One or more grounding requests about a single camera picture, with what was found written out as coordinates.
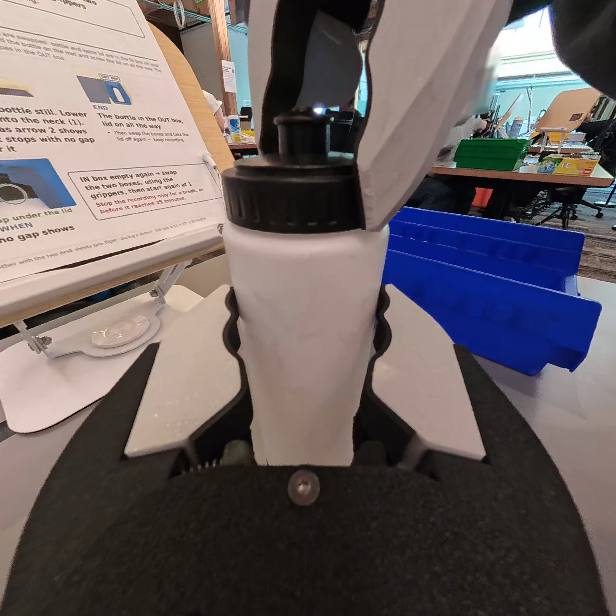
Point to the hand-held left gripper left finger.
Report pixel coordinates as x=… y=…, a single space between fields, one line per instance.
x=187 y=385

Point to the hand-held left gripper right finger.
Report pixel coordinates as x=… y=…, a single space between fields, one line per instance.
x=423 y=385

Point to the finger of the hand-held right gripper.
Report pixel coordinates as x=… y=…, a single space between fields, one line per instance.
x=423 y=96
x=260 y=48

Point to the blue plastic bin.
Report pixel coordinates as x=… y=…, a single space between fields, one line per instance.
x=481 y=298

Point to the white plastic bottle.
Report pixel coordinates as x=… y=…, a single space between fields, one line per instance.
x=303 y=313

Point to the black bottle lid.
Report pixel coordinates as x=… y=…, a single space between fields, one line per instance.
x=288 y=202

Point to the wooden instruction board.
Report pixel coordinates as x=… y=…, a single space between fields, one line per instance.
x=192 y=96

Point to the green plastic bin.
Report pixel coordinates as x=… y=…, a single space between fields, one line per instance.
x=486 y=154

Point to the white wipes canister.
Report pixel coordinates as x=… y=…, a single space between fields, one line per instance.
x=234 y=130

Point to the wooden table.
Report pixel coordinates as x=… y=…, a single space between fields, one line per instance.
x=481 y=175

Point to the wooden board on stand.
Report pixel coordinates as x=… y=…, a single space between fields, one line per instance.
x=572 y=108

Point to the yellow toy box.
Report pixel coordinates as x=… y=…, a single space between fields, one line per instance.
x=568 y=165

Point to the black office chair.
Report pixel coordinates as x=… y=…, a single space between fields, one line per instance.
x=568 y=202

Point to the instruction board on stand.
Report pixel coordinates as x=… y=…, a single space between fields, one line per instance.
x=48 y=62

